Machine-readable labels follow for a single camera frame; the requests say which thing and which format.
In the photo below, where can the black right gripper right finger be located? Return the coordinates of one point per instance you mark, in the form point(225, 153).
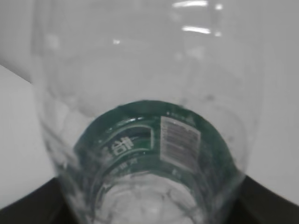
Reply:
point(258, 205)

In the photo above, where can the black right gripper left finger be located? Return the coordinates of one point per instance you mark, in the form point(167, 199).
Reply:
point(45, 205)

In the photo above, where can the clear green-label water bottle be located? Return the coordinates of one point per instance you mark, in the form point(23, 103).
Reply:
point(149, 109)

